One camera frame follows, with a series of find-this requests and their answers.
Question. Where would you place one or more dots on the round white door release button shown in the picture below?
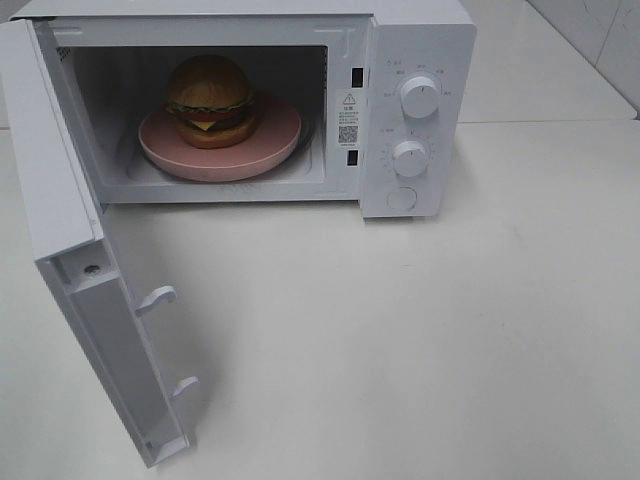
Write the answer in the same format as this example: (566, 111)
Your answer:
(402, 199)

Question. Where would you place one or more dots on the pink round plate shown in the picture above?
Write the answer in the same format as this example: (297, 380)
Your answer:
(275, 137)

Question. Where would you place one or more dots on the white timer knob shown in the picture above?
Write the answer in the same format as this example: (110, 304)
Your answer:
(409, 158)

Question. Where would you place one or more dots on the burger with sesame bun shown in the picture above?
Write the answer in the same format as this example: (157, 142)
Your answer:
(211, 102)

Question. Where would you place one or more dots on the white microwave door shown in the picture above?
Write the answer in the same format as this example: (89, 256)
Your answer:
(71, 244)

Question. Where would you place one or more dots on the white microwave oven body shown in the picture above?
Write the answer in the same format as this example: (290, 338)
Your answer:
(341, 63)

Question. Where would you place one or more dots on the upper white power knob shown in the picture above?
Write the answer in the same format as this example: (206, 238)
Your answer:
(420, 95)

